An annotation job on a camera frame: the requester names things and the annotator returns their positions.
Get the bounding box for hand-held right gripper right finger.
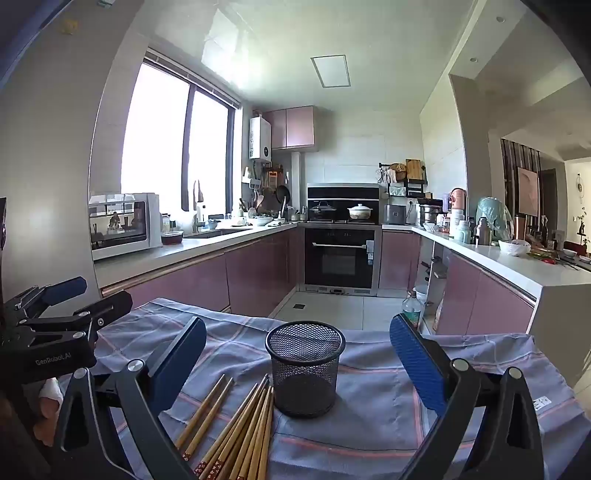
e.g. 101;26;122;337
389;314;546;480

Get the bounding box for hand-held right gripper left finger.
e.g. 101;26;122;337
52;316;207;480

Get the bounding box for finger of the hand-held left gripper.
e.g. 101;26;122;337
14;291;134;356
2;276;88;319

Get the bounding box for bunch of wooden chopsticks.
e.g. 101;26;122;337
174;373;275;480

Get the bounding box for black mesh utensil holder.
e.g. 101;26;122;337
265;321;346;418

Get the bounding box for person's left hand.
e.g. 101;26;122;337
32;376;65;423

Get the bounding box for plastic oil bottle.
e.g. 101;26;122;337
402;291;422;329

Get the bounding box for blue checked tablecloth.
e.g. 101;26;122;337
60;298;591;480

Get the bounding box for pink base cabinets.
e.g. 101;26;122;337
100;226;305;319
379;229;422;291
434;251;539;337

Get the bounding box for white countertop oven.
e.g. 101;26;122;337
89;193;162;262

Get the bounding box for white kitchen countertop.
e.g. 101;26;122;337
92;222;591;301

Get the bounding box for black built-in oven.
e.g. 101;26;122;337
304;226;382;289

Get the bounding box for metal kitchen faucet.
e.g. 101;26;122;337
193;180;206;234

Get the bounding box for stainless steel cooker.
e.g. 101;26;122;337
418;203;444;227

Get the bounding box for green plastic-covered appliance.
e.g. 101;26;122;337
475;197;514;241

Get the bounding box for dark-framed kitchen window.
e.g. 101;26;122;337
121;51;241;213

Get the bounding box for black cooking pot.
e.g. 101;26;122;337
308;201;340;221

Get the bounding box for black integrated stove hood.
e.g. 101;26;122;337
307;184;380;224

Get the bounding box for rectangular ceiling light panel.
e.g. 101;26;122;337
311;55;351;88

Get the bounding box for black wall storage rack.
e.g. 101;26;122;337
379;161;428;199

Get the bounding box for framed wall painting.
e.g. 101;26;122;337
516;167;539;217

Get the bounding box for white wall water heater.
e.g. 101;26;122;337
249;117;272;162

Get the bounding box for pink wall cabinet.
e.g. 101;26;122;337
262;106;319;151

